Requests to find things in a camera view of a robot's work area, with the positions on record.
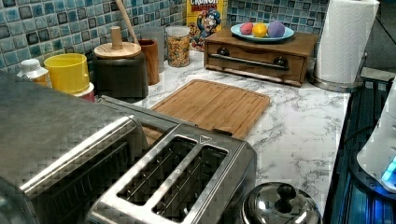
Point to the yellow plastic cup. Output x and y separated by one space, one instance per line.
68 72

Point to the pink ball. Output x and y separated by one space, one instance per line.
246 28

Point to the brown wooden utensil cup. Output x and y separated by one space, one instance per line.
150 49

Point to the wooden cutting board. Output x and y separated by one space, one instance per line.
212 105

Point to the yellow ball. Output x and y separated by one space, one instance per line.
259 29

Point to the white paper towel roll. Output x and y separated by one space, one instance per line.
345 34

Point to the silver two-slot toaster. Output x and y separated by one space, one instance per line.
189 176

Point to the black canister with wooden lid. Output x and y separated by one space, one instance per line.
119 68

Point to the white capped bottle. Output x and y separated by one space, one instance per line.
33 70

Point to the cereal box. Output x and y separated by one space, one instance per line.
204 18

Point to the silver toaster oven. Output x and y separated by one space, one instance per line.
59 153

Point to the purple ball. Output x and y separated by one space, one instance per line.
276 29

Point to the wooden drawer box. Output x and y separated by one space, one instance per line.
283 61

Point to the light blue plate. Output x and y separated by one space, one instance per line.
235 30

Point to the wooden spoon handle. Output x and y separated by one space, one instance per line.
127 21

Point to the steel paper towel holder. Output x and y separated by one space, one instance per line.
339 87

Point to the glass cereal jar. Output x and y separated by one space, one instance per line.
178 45

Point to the red white container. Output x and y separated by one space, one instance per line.
87 94

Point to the steel pot lid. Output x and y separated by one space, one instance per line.
279 203

